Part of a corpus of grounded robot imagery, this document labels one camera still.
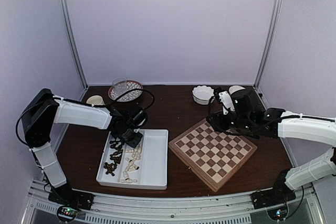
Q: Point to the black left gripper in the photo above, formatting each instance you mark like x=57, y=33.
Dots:
x=134, y=142

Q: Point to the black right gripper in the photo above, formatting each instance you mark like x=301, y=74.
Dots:
x=218, y=125

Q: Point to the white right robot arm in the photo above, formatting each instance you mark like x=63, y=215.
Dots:
x=284, y=124

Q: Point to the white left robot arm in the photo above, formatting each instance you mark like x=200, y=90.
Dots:
x=48, y=112

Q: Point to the dark chess pieces pile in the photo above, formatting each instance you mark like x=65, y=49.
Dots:
x=115, y=157

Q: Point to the light chess pieces pile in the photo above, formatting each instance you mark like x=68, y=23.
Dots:
x=131, y=168

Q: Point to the wooden chess board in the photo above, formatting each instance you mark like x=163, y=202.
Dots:
x=213, y=157

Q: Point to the cream round bowl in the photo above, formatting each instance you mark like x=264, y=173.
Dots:
x=235, y=88

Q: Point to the cream ceramic mug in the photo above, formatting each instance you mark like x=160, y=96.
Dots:
x=95, y=100

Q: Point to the clear drinking glass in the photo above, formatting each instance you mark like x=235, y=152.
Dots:
x=120, y=86

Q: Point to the patterned brown plate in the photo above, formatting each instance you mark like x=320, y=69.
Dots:
x=134, y=90

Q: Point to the white plastic tray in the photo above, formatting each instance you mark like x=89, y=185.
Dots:
x=142, y=167

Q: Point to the white scalloped bowl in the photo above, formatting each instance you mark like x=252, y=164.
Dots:
x=202, y=94

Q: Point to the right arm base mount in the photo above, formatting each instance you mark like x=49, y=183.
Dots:
x=269, y=198

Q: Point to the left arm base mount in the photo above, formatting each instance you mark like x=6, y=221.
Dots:
x=79, y=200

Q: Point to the right aluminium frame post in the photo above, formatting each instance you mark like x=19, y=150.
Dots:
x=276, y=9

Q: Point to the aluminium frame post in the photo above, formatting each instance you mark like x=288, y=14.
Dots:
x=276, y=9
x=72, y=43

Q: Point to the left aluminium frame post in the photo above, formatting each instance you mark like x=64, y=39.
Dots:
x=72, y=43

